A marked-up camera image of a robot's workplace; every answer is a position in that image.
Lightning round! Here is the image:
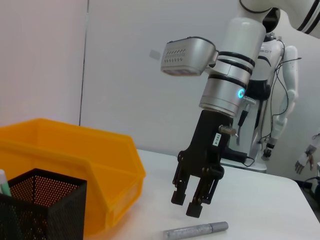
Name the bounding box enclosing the white humanoid robot black head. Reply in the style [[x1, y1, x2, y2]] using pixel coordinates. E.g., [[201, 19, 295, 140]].
[[246, 7, 301, 173]]

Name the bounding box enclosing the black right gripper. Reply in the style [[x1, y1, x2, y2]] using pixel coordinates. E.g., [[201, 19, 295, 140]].
[[171, 109, 237, 218]]

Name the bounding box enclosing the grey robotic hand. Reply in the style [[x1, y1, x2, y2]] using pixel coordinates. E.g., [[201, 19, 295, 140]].
[[294, 144, 316, 175]]

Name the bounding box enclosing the black power adapter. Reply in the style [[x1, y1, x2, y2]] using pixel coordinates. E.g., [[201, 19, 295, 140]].
[[223, 147, 256, 168]]

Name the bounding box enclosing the grey pen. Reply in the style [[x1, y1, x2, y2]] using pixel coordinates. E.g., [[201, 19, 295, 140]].
[[163, 221, 230, 240]]

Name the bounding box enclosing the black mesh pen holder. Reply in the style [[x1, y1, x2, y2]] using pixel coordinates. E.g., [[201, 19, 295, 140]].
[[0, 168, 88, 240]]

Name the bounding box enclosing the yellow plastic bin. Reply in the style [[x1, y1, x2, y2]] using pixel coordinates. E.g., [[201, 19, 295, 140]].
[[0, 118, 147, 237]]

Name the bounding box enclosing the green utility knife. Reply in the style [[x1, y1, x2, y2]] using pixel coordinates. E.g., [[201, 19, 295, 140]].
[[0, 169, 12, 197]]

